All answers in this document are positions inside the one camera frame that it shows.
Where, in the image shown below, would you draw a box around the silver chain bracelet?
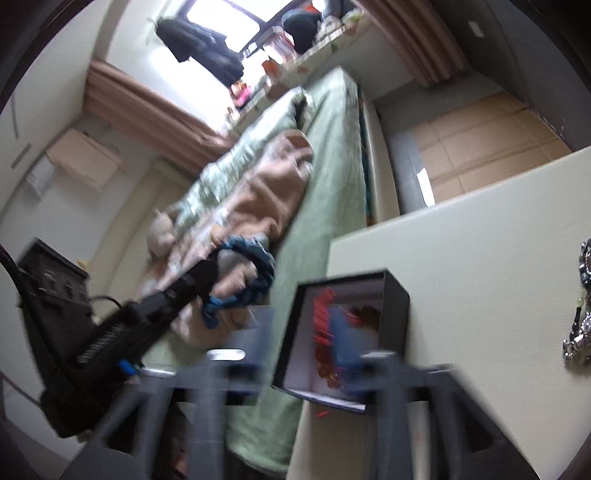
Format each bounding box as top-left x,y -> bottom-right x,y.
562,237 -> 591,368

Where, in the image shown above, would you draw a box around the black jewelry box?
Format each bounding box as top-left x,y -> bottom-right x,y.
271,270 -> 411,415

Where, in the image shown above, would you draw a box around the cream padded headboard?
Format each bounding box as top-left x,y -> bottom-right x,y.
92,157 -> 199,296

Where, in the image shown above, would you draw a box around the dark framed window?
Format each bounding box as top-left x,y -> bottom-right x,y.
185,0 -> 287,51

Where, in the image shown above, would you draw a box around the printed window seat cushion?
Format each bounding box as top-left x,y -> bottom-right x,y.
226,18 -> 375,137

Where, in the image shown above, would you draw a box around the pink hanging towel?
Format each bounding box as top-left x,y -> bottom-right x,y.
46,128 -> 127,192

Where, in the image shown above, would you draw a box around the grey wardrobe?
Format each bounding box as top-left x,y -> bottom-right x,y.
434,0 -> 591,153

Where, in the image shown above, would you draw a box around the green bed mattress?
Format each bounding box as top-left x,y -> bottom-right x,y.
143,65 -> 370,472

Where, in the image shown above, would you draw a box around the beige plush toy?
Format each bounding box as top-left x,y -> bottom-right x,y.
147,208 -> 178,257

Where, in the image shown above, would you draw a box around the red beaded bracelet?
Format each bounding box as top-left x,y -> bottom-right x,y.
311,286 -> 384,393

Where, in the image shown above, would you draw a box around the green floral duvet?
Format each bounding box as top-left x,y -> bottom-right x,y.
173,85 -> 315,236

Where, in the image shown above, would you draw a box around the blue beaded bracelet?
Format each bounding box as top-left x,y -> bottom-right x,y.
202,234 -> 278,330

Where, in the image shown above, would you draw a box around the white bed frame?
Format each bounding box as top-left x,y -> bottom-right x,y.
358,88 -> 402,227

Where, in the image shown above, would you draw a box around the pink printed blanket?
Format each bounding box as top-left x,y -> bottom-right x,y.
139,129 -> 317,347

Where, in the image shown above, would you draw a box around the pink curtain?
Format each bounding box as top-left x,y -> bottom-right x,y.
355,0 -> 467,86
88,60 -> 236,174

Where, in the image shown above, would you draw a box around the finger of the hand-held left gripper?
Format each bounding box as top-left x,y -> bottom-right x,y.
133,251 -> 223,334

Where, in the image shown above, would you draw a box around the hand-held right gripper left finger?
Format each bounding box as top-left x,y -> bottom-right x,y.
60,308 -> 274,480

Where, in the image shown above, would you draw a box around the hanging dark clothes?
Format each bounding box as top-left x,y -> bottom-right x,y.
154,17 -> 245,86

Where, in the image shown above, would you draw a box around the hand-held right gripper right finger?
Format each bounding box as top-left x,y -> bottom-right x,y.
329,306 -> 541,480

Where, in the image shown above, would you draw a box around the dark cloth heap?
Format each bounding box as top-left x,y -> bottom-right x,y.
281,7 -> 324,54

